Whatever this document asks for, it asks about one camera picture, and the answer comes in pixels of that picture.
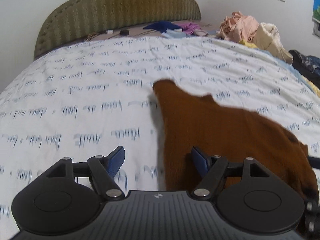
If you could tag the pink clothes pile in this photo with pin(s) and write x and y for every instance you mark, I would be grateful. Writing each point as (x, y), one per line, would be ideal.
(240, 26)

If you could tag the brown knit garment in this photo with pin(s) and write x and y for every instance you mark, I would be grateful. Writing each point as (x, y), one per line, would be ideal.
(220, 135)

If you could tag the purple cloth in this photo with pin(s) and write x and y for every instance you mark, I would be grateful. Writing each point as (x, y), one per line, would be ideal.
(188, 27)

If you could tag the light blue cloth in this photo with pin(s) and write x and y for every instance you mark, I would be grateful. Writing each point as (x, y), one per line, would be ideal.
(175, 33)

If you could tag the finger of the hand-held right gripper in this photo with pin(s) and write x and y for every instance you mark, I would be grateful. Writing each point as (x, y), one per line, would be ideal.
(311, 217)
(314, 162)

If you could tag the small black device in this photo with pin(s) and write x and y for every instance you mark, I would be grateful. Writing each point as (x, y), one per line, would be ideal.
(124, 32)

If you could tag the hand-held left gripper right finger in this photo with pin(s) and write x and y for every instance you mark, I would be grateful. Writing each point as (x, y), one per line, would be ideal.
(200, 161)

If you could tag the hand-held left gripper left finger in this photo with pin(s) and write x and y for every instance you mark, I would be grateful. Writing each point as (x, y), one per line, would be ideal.
(116, 160)

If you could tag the light blue sheet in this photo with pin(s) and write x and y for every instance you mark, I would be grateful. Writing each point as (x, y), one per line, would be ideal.
(300, 76)

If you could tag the olive padded headboard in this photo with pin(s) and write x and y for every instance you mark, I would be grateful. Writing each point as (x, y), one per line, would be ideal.
(120, 7)

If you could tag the white charger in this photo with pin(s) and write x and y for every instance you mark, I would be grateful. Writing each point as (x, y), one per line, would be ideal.
(109, 32)

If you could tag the dark clothing pile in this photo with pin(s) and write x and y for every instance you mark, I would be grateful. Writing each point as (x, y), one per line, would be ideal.
(306, 65)

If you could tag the pink round pouch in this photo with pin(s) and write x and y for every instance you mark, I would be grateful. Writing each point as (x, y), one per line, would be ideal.
(200, 33)

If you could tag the dark blue cloth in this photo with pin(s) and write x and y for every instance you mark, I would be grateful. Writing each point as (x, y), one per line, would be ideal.
(160, 25)

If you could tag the white printed blanket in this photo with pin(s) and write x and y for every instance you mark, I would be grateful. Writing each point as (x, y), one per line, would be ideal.
(75, 92)

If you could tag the wall poster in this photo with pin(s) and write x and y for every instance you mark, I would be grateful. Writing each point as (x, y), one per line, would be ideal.
(316, 5)

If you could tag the yellow cloth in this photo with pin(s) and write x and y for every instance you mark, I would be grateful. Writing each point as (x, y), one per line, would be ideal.
(248, 44)

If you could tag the cream puffy jacket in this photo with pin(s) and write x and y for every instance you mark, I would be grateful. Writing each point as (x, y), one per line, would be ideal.
(271, 40)

